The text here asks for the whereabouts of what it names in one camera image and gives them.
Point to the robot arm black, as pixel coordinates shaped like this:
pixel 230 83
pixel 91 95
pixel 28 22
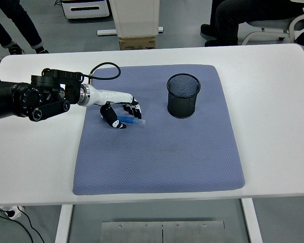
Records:
pixel 20 98

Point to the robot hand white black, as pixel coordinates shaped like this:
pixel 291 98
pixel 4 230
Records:
pixel 111 96

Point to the white frame chair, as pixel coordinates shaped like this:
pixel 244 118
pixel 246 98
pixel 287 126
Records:
pixel 268 24

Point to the standing person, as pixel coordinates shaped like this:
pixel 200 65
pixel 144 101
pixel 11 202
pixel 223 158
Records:
pixel 17 20

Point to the white power strip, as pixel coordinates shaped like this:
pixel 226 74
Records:
pixel 15 213

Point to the white table leg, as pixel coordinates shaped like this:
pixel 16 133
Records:
pixel 63 225
pixel 252 222

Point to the blue marker pen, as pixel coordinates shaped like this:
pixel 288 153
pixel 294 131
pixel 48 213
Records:
pixel 134 120

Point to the white floor base bar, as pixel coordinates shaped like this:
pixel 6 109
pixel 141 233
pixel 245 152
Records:
pixel 106 32

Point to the black mesh pen holder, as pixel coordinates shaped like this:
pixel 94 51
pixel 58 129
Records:
pixel 183 107

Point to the blue-grey textured mat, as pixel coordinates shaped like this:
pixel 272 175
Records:
pixel 154 157

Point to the white box appliance with slot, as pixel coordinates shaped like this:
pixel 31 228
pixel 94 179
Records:
pixel 86 10

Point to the seated person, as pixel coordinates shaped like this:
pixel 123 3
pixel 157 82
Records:
pixel 230 20

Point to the cardboard box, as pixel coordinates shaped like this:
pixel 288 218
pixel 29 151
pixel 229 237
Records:
pixel 136 43

